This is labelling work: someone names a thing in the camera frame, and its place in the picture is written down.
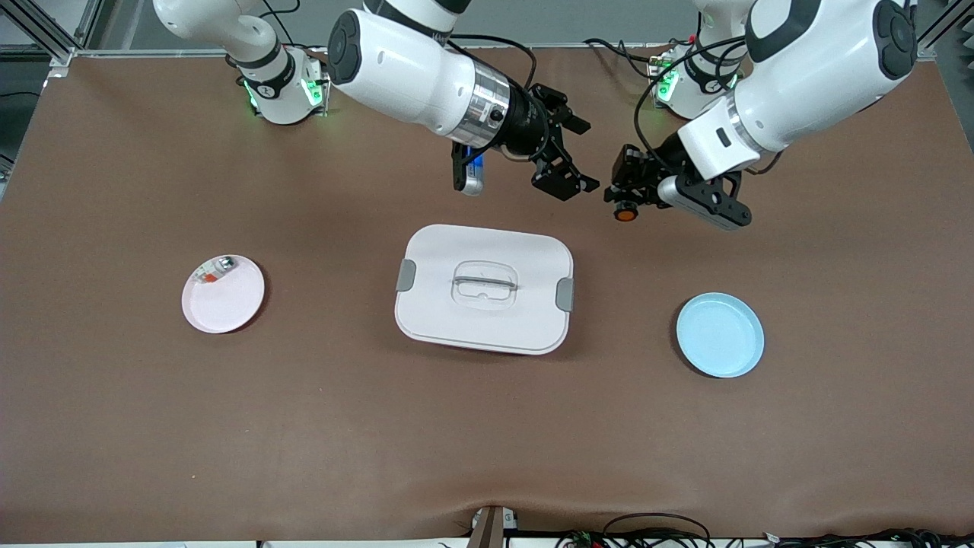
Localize white lidded box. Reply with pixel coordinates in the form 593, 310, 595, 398
393, 223, 575, 356

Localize light blue round plate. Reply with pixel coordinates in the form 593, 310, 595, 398
676, 292, 766, 379

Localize brown table mat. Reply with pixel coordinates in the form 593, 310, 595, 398
0, 44, 974, 543

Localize pink round plate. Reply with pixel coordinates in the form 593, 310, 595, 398
181, 254, 266, 334

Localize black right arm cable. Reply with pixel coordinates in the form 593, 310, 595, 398
447, 33, 543, 88

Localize black base cable bundle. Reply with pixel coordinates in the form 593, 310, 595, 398
583, 37, 674, 83

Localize tangled black cables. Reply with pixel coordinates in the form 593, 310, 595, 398
554, 512, 974, 548

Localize wooden camera post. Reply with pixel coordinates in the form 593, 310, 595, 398
466, 505, 520, 548

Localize aluminium frame profile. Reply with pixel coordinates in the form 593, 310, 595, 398
0, 0, 105, 68

